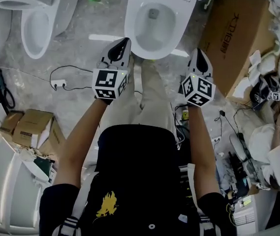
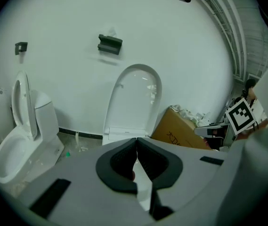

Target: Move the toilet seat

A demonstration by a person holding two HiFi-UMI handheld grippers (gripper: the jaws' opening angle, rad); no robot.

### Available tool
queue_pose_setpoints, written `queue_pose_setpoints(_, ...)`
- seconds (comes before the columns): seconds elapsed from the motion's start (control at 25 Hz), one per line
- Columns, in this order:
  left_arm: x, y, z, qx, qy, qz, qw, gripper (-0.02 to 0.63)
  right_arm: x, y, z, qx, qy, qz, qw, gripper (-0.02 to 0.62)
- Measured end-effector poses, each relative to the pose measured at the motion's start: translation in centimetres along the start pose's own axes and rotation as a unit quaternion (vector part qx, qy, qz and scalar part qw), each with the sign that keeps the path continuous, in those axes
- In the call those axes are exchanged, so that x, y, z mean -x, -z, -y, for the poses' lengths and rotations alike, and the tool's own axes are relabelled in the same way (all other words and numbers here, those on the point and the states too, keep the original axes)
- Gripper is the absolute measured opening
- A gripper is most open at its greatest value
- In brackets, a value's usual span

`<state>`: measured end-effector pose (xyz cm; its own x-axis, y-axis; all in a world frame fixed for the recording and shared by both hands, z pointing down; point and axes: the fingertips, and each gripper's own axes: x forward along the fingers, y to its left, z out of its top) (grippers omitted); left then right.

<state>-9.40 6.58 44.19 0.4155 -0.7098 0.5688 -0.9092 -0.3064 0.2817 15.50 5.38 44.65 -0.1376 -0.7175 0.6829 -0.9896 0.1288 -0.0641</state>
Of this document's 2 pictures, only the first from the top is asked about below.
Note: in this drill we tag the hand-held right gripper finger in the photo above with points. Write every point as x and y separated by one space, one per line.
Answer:
208 69
192 66

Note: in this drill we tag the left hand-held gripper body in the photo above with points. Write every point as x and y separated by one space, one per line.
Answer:
105 79

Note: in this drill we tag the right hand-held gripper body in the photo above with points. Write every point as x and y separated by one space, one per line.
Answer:
198 90

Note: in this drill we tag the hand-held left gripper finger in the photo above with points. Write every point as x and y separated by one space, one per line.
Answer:
127 55
106 53

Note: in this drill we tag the person's right forearm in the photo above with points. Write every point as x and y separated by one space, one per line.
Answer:
201 144

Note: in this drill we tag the person's left forearm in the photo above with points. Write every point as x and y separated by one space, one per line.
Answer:
80 136

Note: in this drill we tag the white ceramic toilet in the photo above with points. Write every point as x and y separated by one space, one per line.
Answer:
130 26
63 8

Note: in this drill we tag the yellow labelled bottle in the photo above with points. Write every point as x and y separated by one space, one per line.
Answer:
185 114

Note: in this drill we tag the white paper sheet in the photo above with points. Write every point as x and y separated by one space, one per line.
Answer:
255 58
243 87

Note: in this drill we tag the person's beige trousers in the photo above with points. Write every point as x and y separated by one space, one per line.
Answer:
152 95

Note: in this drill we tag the large cardboard box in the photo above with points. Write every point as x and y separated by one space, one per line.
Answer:
250 21

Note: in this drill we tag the pale green long brush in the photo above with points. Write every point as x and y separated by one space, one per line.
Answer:
276 49

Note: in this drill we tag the small cardboard box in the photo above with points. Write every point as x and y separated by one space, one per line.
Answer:
56 139
31 126
9 124

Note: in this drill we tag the person's black printed shirt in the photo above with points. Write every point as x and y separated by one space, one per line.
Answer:
134 168

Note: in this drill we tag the dark green bag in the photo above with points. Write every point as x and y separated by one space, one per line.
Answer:
43 165

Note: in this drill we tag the white labelled carton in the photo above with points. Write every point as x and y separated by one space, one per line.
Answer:
245 215

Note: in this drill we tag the large white panel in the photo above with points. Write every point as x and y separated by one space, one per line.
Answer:
2 181

